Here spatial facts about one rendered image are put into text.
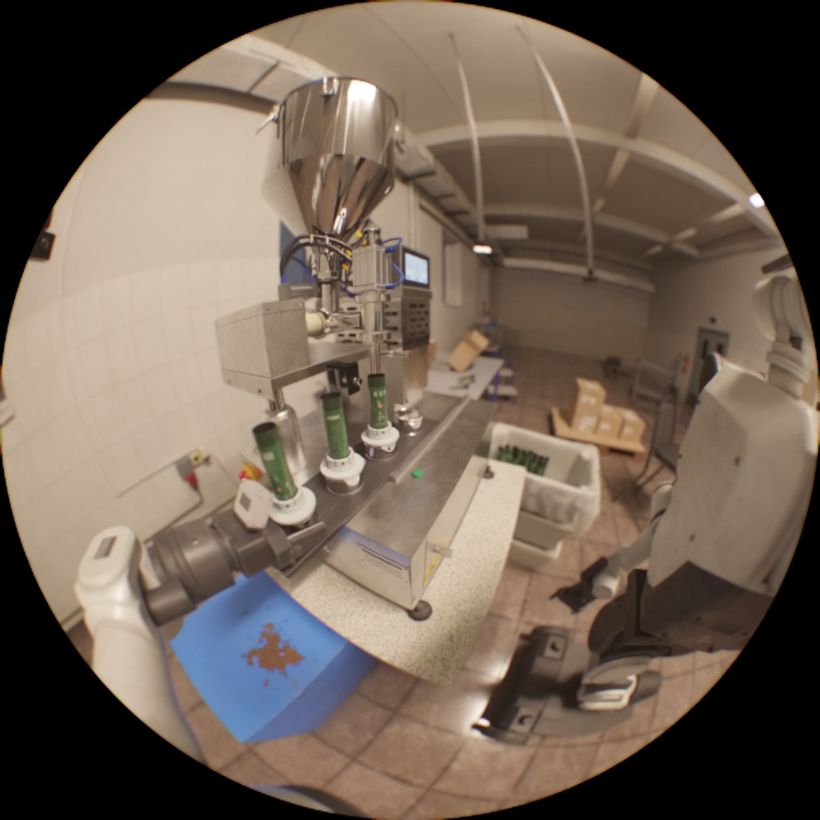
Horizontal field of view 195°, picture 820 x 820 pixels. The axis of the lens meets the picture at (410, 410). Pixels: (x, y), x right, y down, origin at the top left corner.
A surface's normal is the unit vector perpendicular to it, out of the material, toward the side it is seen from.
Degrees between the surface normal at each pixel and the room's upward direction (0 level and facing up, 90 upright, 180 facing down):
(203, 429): 90
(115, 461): 90
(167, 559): 36
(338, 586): 0
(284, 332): 90
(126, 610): 50
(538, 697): 0
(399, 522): 0
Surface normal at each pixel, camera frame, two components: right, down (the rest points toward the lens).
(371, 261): -0.48, 0.36
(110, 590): 0.61, -0.70
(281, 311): 0.88, 0.18
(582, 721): -0.01, -0.91
